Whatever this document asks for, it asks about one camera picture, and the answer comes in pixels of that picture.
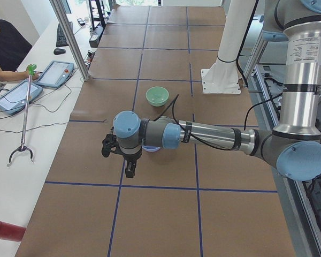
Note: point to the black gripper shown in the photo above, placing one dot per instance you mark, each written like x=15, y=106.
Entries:
x=131, y=157

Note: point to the blue bowl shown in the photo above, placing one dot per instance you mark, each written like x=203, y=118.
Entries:
x=151, y=149

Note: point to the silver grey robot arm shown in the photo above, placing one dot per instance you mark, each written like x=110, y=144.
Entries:
x=293, y=147

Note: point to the green bowl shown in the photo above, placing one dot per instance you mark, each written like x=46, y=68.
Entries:
x=157, y=96

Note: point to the person's hand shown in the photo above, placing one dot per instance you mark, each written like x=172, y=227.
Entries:
x=35, y=75

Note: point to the brown paper table cover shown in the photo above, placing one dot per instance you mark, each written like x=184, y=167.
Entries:
x=191, y=201

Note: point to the white side desk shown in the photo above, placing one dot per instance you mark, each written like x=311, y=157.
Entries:
x=33, y=117

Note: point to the far teach pendant tablet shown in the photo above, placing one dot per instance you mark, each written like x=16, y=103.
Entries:
x=56, y=73

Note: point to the teach pendant tablet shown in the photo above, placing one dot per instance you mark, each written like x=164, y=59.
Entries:
x=56, y=73
x=14, y=100

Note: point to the near teach pendant tablet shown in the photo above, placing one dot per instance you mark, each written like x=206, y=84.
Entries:
x=14, y=100

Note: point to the black computer mouse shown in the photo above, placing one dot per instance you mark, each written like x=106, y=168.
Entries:
x=59, y=51

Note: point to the red cylinder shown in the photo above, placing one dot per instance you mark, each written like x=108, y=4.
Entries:
x=11, y=232

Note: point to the black keyboard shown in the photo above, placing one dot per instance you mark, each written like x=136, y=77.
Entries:
x=61, y=40

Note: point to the person in black shirt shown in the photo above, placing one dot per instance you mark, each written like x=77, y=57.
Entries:
x=13, y=50

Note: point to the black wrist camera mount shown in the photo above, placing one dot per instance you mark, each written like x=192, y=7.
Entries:
x=110, y=144

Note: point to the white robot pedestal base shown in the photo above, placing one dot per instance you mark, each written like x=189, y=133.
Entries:
x=222, y=77

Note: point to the green handled reacher grabber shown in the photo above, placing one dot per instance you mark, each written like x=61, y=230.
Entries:
x=31, y=68

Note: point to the aluminium frame post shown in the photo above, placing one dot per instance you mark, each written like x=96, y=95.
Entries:
x=60, y=13

